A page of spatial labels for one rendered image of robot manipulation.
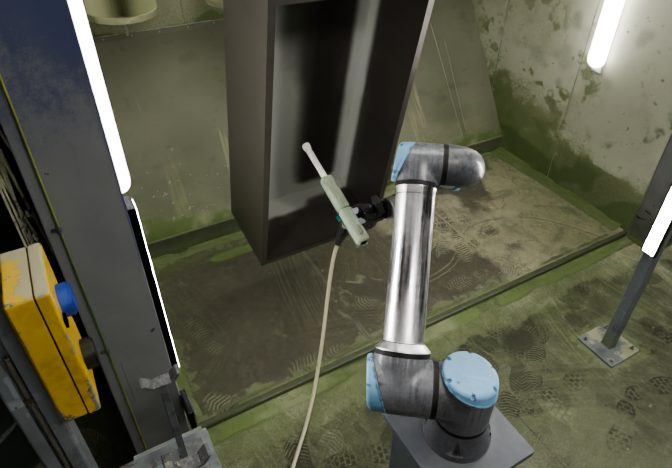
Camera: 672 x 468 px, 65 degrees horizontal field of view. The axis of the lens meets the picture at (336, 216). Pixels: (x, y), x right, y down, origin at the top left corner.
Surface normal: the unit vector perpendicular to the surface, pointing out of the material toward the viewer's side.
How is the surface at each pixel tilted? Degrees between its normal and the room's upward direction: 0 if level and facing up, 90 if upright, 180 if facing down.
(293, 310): 0
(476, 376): 5
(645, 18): 90
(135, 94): 57
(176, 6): 90
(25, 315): 90
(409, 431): 0
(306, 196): 11
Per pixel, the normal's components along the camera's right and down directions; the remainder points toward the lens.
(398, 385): -0.10, -0.15
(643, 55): -0.87, 0.29
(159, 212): 0.41, 0.01
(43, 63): 0.49, 0.53
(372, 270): 0.01, -0.79
